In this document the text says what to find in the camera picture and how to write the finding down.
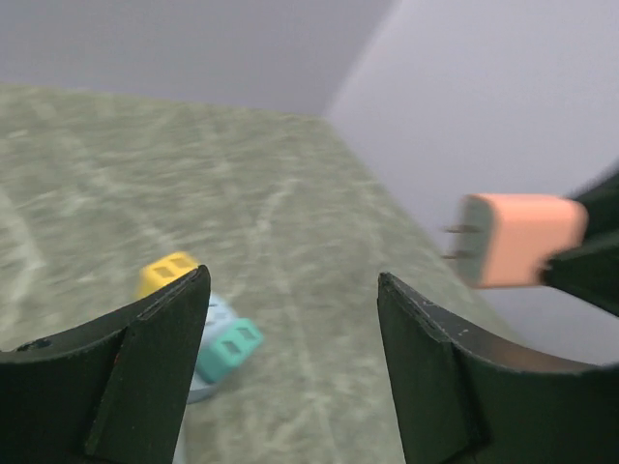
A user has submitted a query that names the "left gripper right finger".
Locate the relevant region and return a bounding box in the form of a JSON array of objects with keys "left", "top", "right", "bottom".
[{"left": 377, "top": 273, "right": 618, "bottom": 463}]

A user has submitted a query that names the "teal usb charger plug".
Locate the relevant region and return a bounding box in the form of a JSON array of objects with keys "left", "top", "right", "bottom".
[{"left": 196, "top": 318, "right": 263, "bottom": 384}]

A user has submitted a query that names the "pink charger plug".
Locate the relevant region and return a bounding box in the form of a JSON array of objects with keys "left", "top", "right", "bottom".
[{"left": 444, "top": 193, "right": 588, "bottom": 289}]

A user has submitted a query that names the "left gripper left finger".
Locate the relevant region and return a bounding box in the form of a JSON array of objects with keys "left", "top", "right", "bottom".
[{"left": 1, "top": 265, "right": 211, "bottom": 463}]

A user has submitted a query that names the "round blue power strip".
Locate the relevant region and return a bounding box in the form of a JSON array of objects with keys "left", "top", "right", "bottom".
[{"left": 172, "top": 294, "right": 238, "bottom": 464}]

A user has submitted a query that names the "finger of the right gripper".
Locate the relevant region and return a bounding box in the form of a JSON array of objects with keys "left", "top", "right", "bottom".
[
  {"left": 541, "top": 241, "right": 618, "bottom": 316},
  {"left": 571, "top": 163, "right": 618, "bottom": 249}
]

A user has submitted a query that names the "yellow charger plug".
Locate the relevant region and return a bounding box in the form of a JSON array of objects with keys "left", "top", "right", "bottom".
[{"left": 136, "top": 251, "right": 198, "bottom": 299}]

